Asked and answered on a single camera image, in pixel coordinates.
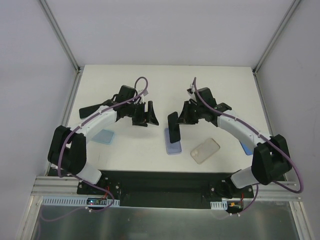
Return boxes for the black smartphone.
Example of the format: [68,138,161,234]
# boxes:
[78,104,103,120]
[167,111,181,144]

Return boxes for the lavender phone case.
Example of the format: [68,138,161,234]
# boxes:
[164,128,182,155]

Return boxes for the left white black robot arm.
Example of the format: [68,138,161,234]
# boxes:
[47,85,159,195]

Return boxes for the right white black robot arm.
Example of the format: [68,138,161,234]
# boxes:
[177,87,292,198]

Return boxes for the light blue phone case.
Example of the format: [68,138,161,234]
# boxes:
[91,129,115,145]

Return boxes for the clear translucent phone case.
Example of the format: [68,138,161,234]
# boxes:
[190,138,221,165]

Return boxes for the dark blue phone case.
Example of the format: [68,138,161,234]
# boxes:
[240,142,253,156]

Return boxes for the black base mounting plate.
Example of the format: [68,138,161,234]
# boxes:
[74,169,255,208]

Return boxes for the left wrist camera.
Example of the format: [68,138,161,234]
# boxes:
[135,90,149,104]

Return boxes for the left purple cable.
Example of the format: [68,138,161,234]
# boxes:
[57,76,150,213]

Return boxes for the right white slotted cable duct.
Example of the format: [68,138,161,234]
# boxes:
[210,200,228,211]

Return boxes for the white slotted cable duct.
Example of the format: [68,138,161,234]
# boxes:
[42,196,120,208]
[210,200,228,211]

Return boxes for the right aluminium frame post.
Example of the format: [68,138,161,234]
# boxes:
[252,0,303,76]

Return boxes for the aluminium frame post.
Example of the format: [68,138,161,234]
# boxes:
[37,0,81,73]
[252,0,303,76]

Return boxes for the horizontal aluminium extrusion rail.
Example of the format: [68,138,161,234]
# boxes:
[31,176,303,202]

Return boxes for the left white slotted cable duct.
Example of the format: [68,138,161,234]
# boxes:
[42,196,120,208]

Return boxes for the left aluminium frame post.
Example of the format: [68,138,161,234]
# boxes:
[37,0,81,73]

